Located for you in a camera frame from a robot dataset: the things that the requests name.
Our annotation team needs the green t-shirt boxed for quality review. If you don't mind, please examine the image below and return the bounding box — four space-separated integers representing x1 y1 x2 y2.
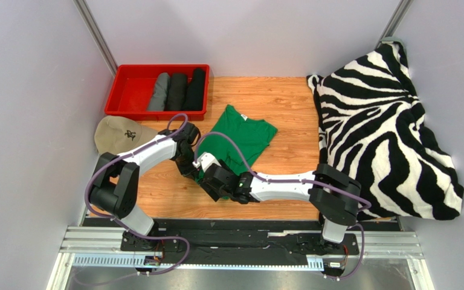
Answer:
195 105 277 187

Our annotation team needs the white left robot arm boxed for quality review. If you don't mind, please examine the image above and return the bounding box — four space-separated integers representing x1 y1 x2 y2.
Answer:
85 122 201 236

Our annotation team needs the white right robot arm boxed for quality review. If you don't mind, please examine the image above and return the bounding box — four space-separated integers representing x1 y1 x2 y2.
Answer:
193 153 361 244

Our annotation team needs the black rolled t-shirt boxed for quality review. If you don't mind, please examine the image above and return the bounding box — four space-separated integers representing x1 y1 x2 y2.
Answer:
182 68 206 111

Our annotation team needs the dark grey rolled t-shirt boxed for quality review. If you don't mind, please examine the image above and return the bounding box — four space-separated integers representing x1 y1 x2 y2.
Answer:
165 73 188 111

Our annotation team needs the beige baseball cap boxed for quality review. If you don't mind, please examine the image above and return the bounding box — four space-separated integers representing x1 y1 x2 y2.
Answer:
94 115 158 155

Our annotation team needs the red plastic bin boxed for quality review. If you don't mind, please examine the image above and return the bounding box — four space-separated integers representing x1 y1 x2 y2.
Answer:
103 63 210 121

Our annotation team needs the zebra print blanket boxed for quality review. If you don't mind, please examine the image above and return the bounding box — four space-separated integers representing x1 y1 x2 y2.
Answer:
306 41 464 221

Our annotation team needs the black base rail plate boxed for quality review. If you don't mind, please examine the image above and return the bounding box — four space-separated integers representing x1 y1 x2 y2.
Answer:
120 219 361 266

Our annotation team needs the left aluminium frame post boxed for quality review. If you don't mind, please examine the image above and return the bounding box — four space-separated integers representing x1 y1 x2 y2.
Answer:
73 0 118 76

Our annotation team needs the aluminium frame post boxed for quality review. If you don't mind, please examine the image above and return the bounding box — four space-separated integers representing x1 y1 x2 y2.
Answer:
376 0 414 47
73 0 118 76

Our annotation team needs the right aluminium frame post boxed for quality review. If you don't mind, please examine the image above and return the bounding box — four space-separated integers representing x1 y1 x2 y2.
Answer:
376 0 414 47

